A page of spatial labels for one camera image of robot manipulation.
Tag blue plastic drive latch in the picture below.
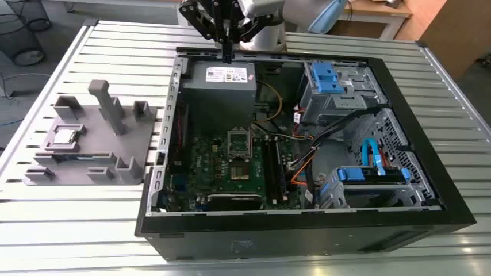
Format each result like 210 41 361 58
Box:
318 80 345 95
310 62 338 84

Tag red orange power wires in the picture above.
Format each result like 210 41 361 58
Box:
290 105 312 141

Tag grey power supply unit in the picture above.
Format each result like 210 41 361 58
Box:
179 61 257 129

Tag grey metal drive cage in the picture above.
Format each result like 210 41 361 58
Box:
297 60 389 125

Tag black PC case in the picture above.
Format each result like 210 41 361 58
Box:
133 45 477 262

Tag small black mesh bin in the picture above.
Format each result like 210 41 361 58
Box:
21 0 53 32

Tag empty blue disk carrier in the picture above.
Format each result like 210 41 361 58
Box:
313 172 348 209

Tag wooden cabinet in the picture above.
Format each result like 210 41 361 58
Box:
394 0 491 80

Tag blue flat wire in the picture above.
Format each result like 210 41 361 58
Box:
360 137 386 177

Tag grey metal disk bay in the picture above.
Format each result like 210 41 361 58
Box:
312 165 441 210

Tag grey parts rack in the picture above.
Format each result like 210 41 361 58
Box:
22 79 158 186

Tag orange wire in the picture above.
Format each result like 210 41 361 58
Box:
289 160 314 187

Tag yellow wire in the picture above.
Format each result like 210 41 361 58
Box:
252 80 284 124

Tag wooden desk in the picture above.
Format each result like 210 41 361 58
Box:
329 0 414 40

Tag black RAM slot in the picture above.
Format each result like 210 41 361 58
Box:
262 137 280 204
273 137 289 204

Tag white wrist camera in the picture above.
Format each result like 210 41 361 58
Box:
236 0 285 18

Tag RAM stick with blue label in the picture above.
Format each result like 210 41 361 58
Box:
47 154 98 163

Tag CPU socket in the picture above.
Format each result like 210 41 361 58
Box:
228 159 257 182

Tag hard disk in blue carrier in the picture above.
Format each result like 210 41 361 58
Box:
336 166 409 185

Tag grey white wire bundle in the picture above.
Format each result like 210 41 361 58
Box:
250 122 313 141

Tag silver CPU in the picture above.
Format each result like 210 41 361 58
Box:
51 128 78 144

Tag green motherboard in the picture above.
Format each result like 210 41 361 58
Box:
163 135 308 211

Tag black wire bundle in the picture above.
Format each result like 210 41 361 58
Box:
289 106 386 170

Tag thin red wire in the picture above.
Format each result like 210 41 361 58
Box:
170 103 190 169

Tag black graphics card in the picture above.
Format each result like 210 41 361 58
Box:
206 193 265 210

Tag metal socket cover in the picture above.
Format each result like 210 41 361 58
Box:
226 125 254 159

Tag large black mesh bin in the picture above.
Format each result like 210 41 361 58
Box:
0 13 46 67

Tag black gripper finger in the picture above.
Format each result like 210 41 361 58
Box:
177 0 228 64
226 0 285 64

